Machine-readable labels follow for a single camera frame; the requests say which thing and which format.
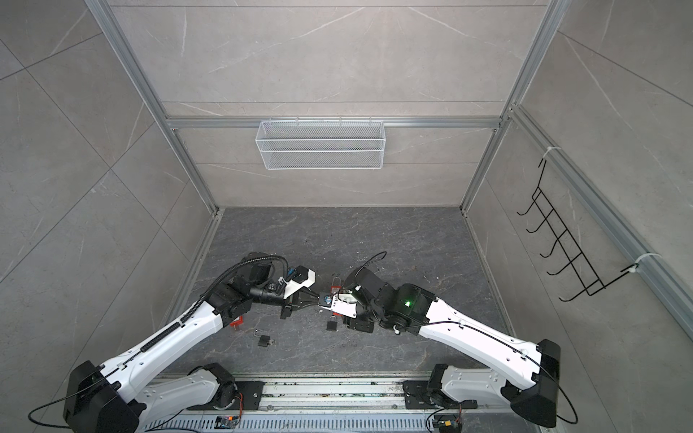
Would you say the red padlock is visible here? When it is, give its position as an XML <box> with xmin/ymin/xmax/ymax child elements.
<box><xmin>330</xmin><ymin>275</ymin><xmax>343</xmax><ymax>295</ymax></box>
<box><xmin>229</xmin><ymin>317</ymin><xmax>244</xmax><ymax>329</ymax></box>

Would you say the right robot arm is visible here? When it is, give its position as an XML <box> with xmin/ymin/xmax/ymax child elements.
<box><xmin>328</xmin><ymin>263</ymin><xmax>566</xmax><ymax>429</ymax></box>

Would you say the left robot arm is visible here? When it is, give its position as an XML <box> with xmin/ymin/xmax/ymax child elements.
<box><xmin>59</xmin><ymin>253</ymin><xmax>318</xmax><ymax>432</ymax></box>

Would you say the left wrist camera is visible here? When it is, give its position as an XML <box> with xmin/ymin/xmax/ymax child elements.
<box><xmin>283</xmin><ymin>265</ymin><xmax>316</xmax><ymax>299</ymax></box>

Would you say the aluminium mounting rail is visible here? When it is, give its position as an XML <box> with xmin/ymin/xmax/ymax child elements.
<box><xmin>156</xmin><ymin>375</ymin><xmax>556</xmax><ymax>415</ymax></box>

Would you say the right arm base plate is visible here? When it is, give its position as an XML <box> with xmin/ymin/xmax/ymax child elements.
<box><xmin>402</xmin><ymin>380</ymin><xmax>478</xmax><ymax>410</ymax></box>

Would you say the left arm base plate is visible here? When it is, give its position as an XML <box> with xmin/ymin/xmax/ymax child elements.
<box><xmin>187</xmin><ymin>381</ymin><xmax>265</xmax><ymax>411</ymax></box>

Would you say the white wire mesh basket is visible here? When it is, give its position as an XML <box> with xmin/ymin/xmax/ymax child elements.
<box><xmin>256</xmin><ymin>120</ymin><xmax>386</xmax><ymax>171</ymax></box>

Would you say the white slotted cable duct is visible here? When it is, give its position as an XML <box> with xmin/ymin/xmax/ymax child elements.
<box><xmin>143</xmin><ymin>412</ymin><xmax>540</xmax><ymax>432</ymax></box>

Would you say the black wire hook rack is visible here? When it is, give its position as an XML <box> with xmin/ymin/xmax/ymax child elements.
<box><xmin>516</xmin><ymin>159</ymin><xmax>640</xmax><ymax>303</ymax></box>

